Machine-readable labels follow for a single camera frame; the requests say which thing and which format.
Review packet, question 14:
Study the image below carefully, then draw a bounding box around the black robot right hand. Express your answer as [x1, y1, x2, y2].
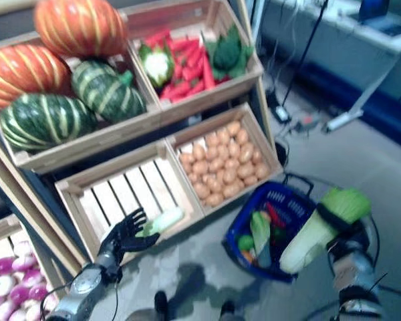
[315, 201, 369, 255]

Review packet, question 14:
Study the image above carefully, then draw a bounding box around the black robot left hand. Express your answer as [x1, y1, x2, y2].
[98, 207, 161, 269]

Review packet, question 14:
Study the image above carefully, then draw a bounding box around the large napa cabbage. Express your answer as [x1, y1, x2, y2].
[136, 206, 184, 237]
[279, 187, 372, 274]

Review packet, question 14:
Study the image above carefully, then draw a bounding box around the blue plastic shopping basket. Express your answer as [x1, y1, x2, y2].
[222, 173, 372, 284]

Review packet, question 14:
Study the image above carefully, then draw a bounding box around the slatted wooden crate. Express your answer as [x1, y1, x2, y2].
[55, 140, 207, 265]

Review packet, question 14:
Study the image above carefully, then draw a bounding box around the red chili pepper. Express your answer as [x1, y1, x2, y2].
[265, 201, 283, 229]

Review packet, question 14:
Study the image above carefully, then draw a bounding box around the small napa cabbage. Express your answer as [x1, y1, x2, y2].
[249, 211, 273, 268]

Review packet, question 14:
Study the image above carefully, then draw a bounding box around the wooden pumpkin crate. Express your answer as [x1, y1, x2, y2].
[0, 33, 163, 175]

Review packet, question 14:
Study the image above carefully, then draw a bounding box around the grey power strip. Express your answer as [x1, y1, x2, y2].
[292, 113, 323, 131]

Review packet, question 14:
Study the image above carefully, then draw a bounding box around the wooden potato crate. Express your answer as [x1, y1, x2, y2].
[165, 102, 285, 217]

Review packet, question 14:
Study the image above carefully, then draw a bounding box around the power adapter brick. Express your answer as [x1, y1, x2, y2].
[274, 106, 291, 122]

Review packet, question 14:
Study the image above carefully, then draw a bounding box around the green striped pumpkin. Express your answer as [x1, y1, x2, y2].
[70, 59, 147, 122]
[0, 93, 100, 151]

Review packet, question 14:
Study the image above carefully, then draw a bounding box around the red orange carrot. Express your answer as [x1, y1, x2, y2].
[202, 52, 217, 90]
[158, 83, 188, 101]
[185, 79, 207, 96]
[172, 37, 201, 51]
[143, 28, 172, 49]
[176, 46, 203, 68]

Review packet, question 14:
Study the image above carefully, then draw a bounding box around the wooden carrot crate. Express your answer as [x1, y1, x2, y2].
[118, 0, 265, 118]

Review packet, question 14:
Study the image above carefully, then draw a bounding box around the white cauliflower with leaves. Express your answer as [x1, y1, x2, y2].
[138, 43, 175, 88]

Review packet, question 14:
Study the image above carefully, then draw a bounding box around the black light stand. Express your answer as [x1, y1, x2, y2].
[282, 0, 330, 104]

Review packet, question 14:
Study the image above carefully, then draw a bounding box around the orange striped pumpkin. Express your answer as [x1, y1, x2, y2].
[0, 43, 73, 110]
[33, 0, 128, 58]

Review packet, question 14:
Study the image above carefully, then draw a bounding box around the long white table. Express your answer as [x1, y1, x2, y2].
[260, 0, 401, 134]

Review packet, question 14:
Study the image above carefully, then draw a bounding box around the green broccoli with leaves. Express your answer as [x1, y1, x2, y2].
[205, 25, 255, 80]

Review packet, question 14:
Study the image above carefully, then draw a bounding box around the open laptop blue screen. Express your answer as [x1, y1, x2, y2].
[357, 0, 401, 37]

